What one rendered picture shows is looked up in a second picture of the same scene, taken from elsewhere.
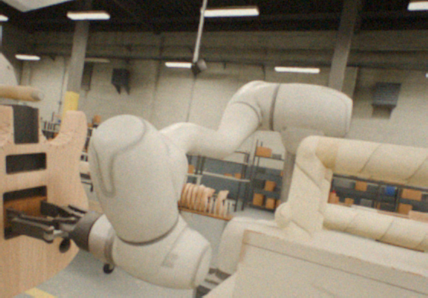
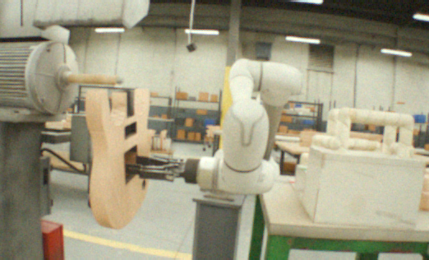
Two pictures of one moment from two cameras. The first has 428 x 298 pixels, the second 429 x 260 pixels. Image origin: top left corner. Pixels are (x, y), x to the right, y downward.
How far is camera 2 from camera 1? 0.40 m
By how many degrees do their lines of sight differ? 19
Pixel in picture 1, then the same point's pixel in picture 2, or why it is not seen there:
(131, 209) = (256, 152)
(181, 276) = (267, 185)
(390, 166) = (375, 119)
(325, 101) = (291, 73)
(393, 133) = not seen: hidden behind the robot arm
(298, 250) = (347, 157)
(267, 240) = (334, 155)
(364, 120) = not seen: hidden behind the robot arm
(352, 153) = (362, 114)
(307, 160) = (345, 118)
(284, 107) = (268, 77)
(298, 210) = (343, 141)
